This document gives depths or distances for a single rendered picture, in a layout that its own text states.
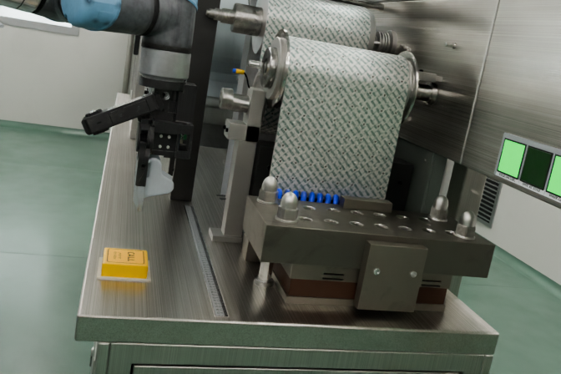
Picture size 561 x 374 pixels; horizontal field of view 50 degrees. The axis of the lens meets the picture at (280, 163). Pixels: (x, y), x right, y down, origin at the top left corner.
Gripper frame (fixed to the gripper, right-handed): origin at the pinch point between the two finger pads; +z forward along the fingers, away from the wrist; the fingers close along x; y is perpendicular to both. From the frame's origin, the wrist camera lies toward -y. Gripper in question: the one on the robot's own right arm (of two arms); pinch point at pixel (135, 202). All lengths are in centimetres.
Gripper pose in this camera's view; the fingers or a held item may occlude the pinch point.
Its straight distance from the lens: 98.2
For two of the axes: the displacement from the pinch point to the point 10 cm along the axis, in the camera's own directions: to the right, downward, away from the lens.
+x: -2.4, -2.3, 9.4
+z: -1.5, 9.7, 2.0
